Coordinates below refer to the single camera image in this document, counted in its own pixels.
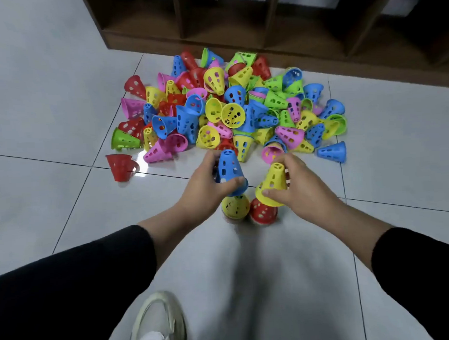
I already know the person's right hand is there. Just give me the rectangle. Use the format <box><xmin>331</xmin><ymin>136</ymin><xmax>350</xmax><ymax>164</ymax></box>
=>
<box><xmin>259</xmin><ymin>149</ymin><xmax>345</xmax><ymax>229</ymax></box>

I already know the person's left hand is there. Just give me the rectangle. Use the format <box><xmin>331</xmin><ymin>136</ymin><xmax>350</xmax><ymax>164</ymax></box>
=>
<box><xmin>173</xmin><ymin>148</ymin><xmax>249</xmax><ymax>228</ymax></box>

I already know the yellow perforated plastic cone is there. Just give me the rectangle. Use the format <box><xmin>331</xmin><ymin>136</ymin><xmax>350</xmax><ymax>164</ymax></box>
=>
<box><xmin>221</xmin><ymin>194</ymin><xmax>252</xmax><ymax>221</ymax></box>
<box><xmin>253</xmin><ymin>162</ymin><xmax>289</xmax><ymax>208</ymax></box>

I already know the blue perforated plastic cone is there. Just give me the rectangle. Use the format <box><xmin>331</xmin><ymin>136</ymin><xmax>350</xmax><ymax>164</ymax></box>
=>
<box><xmin>213</xmin><ymin>148</ymin><xmax>250</xmax><ymax>198</ymax></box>
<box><xmin>316</xmin><ymin>141</ymin><xmax>348</xmax><ymax>165</ymax></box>

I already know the person's right forearm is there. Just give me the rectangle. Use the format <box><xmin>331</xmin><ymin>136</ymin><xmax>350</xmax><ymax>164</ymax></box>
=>
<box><xmin>322</xmin><ymin>195</ymin><xmax>449</xmax><ymax>340</ymax></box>

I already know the person's left forearm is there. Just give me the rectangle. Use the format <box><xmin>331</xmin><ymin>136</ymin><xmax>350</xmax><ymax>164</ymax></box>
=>
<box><xmin>54</xmin><ymin>201</ymin><xmax>197</xmax><ymax>297</ymax></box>

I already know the red perforated plastic cone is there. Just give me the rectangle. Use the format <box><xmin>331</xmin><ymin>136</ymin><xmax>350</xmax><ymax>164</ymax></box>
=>
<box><xmin>248</xmin><ymin>197</ymin><xmax>280</xmax><ymax>226</ymax></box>
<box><xmin>105</xmin><ymin>152</ymin><xmax>141</xmax><ymax>183</ymax></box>

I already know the pile of colourful plastic cones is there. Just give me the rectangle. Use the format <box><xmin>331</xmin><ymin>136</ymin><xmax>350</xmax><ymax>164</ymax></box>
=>
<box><xmin>106</xmin><ymin>40</ymin><xmax>350</xmax><ymax>174</ymax></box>

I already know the white sneaker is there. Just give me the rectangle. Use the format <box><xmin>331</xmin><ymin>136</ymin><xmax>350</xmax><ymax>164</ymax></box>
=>
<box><xmin>124</xmin><ymin>289</ymin><xmax>188</xmax><ymax>340</ymax></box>

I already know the brown wooden shelf unit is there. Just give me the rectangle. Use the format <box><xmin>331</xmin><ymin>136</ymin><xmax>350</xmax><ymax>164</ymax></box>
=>
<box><xmin>81</xmin><ymin>0</ymin><xmax>449</xmax><ymax>108</ymax></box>

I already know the person's black trouser leg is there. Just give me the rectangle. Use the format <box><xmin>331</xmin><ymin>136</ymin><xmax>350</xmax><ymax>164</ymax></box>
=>
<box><xmin>0</xmin><ymin>278</ymin><xmax>144</xmax><ymax>340</ymax></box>

